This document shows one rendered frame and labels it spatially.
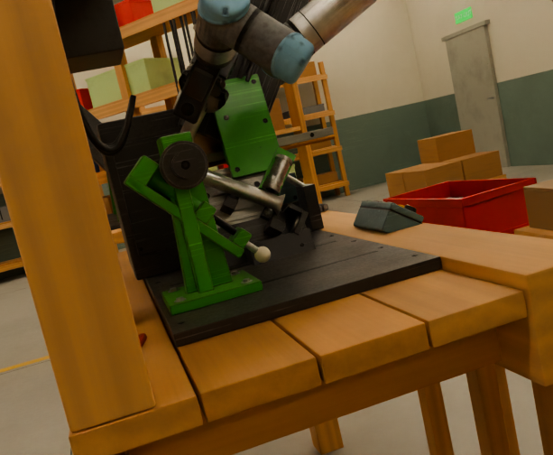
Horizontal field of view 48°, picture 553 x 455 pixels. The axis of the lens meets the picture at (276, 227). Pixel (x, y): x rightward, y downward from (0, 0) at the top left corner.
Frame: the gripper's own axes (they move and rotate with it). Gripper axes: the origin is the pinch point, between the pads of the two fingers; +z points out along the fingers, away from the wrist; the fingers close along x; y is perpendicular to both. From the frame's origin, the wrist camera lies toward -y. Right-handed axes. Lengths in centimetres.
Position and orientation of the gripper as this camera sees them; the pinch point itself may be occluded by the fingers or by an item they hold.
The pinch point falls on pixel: (199, 107)
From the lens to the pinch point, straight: 130.5
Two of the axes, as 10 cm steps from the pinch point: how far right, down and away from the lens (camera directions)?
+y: 3.8, -8.7, 3.2
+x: -9.0, -4.3, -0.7
